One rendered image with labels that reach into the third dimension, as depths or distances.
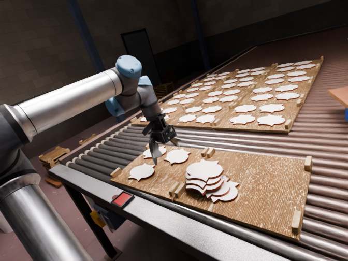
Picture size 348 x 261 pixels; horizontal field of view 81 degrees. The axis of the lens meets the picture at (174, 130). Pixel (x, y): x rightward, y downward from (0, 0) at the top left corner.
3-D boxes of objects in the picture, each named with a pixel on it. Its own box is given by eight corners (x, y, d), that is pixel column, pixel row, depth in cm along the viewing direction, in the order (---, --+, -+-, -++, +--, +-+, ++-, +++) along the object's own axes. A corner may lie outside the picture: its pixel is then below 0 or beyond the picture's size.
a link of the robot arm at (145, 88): (124, 83, 77) (141, 76, 82) (135, 110, 81) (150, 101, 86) (134, 80, 71) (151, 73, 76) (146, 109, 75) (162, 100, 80)
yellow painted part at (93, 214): (102, 228, 118) (84, 198, 109) (95, 222, 124) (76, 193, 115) (113, 218, 124) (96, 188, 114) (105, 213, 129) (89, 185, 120)
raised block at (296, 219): (299, 235, 52) (298, 228, 51) (290, 233, 53) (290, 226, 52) (302, 217, 56) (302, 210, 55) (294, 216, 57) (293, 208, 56)
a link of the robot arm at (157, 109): (136, 109, 81) (151, 101, 86) (141, 119, 83) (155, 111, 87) (147, 107, 76) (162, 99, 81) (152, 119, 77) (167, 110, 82)
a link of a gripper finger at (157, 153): (157, 166, 80) (160, 143, 80) (148, 164, 84) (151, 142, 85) (163, 166, 82) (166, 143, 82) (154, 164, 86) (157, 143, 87)
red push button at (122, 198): (122, 208, 84) (120, 205, 84) (114, 203, 88) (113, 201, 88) (132, 198, 88) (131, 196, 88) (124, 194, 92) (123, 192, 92)
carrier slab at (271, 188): (299, 243, 52) (299, 239, 51) (174, 202, 78) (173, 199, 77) (313, 163, 75) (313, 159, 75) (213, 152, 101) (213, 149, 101)
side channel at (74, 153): (67, 171, 147) (60, 160, 143) (63, 169, 151) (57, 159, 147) (255, 49, 407) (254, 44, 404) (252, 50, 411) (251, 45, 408)
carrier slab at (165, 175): (172, 202, 78) (171, 199, 77) (111, 182, 104) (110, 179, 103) (212, 152, 102) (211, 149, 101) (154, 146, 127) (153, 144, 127)
